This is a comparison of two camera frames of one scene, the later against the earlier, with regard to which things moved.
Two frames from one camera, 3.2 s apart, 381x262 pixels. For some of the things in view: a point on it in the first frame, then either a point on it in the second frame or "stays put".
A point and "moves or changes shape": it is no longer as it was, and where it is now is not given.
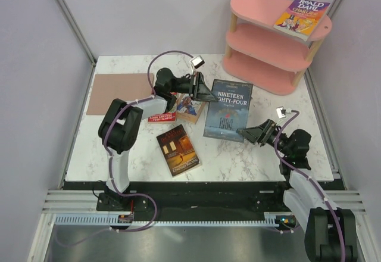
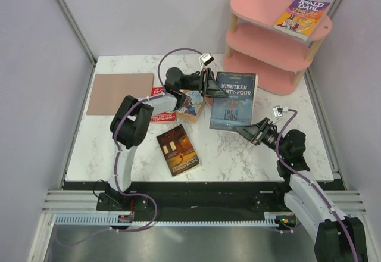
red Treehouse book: [168, 117] stays put
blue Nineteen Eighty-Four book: [230, 113] moves or changes shape
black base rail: [189, 196] stays put
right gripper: [251, 134] stays put
